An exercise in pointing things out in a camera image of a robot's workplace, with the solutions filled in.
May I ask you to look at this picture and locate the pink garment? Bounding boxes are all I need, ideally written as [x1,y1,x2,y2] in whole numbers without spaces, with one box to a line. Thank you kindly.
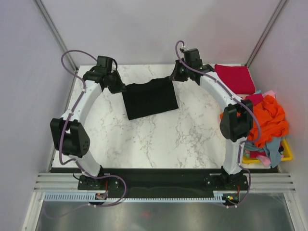
[255,90,276,98]

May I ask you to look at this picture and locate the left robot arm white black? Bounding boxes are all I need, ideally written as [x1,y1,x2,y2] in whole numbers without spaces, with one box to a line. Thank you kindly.
[50,56,126,189]

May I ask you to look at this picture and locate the orange t shirt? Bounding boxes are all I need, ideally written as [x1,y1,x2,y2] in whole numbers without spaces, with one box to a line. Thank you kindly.
[219,96,289,148]

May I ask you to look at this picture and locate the grey blue garment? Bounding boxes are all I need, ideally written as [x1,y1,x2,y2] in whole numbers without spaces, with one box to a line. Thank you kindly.
[244,137,283,167]

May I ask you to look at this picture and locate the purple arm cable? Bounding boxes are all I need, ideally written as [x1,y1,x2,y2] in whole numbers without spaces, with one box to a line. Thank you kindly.
[42,50,128,219]
[175,40,262,209]

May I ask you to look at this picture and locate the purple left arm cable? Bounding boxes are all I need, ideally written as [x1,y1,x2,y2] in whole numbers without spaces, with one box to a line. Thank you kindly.
[42,50,128,219]

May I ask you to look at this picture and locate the left aluminium frame post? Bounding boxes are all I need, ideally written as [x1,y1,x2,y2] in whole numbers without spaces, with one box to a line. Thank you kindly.
[32,0,79,73]

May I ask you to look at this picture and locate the yellow plastic bin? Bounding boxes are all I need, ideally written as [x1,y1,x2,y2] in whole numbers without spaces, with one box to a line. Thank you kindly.
[243,139,293,166]

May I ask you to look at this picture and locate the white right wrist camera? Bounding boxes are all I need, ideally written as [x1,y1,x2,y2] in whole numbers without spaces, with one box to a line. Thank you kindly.
[180,46,187,52]

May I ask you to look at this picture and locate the white slotted cable duct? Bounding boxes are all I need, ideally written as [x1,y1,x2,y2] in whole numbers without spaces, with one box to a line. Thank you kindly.
[44,192,226,203]

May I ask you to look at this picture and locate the folded red t shirt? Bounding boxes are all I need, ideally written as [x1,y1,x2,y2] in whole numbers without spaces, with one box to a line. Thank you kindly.
[214,64,256,95]

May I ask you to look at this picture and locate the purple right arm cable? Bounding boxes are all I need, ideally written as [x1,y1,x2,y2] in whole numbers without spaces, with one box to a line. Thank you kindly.
[175,40,262,209]

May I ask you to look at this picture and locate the aluminium frame post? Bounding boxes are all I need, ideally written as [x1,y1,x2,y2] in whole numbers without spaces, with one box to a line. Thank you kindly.
[32,0,79,73]
[245,0,288,67]

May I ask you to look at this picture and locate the aluminium front rail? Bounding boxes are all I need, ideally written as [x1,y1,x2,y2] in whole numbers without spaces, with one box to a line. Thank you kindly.
[35,169,295,193]

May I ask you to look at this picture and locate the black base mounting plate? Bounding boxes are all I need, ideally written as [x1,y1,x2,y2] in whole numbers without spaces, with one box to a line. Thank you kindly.
[51,167,250,199]

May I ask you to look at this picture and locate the magenta garment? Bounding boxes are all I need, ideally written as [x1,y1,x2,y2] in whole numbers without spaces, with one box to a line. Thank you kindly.
[245,93,263,106]

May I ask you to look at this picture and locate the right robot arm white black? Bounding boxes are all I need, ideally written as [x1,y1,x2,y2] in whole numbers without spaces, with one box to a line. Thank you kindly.
[170,46,253,190]

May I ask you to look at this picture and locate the black t shirt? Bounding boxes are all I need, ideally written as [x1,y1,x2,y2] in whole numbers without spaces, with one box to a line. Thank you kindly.
[122,77,179,120]

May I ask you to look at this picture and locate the right aluminium frame post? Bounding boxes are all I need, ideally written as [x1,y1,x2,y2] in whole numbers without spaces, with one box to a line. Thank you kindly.
[245,0,288,67]

